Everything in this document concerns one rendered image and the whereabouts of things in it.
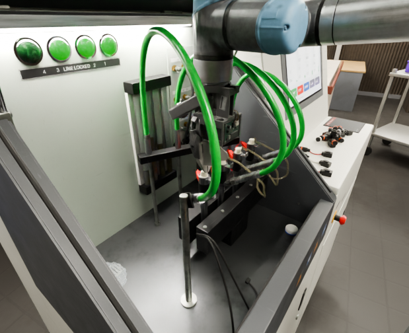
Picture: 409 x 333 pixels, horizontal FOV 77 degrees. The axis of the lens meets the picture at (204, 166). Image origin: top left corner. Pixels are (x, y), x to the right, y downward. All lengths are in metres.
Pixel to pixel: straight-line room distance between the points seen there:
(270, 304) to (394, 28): 0.51
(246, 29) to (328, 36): 0.15
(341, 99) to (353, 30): 4.83
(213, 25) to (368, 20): 0.23
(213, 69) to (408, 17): 0.29
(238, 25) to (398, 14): 0.22
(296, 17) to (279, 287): 0.49
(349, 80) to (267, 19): 4.87
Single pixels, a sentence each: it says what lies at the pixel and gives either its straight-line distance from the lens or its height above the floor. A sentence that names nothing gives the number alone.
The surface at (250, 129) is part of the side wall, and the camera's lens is 0.88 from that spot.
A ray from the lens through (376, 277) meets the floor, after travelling 2.11.
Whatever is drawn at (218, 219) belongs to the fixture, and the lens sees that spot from 0.69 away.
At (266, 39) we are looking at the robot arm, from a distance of 0.43.
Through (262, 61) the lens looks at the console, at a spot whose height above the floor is 1.32.
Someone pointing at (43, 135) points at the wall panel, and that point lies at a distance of 0.68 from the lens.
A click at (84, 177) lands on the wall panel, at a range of 0.75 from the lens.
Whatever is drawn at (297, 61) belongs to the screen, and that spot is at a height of 1.29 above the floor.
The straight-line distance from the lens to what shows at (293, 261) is 0.66.
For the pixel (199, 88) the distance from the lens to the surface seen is 0.37.
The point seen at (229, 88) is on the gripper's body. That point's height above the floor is 1.32.
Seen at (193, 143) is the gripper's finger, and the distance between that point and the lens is 0.54.
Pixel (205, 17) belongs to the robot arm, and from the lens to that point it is 0.49.
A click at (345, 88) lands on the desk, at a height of 0.39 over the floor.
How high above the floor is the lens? 1.43
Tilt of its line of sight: 30 degrees down
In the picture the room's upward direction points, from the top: straight up
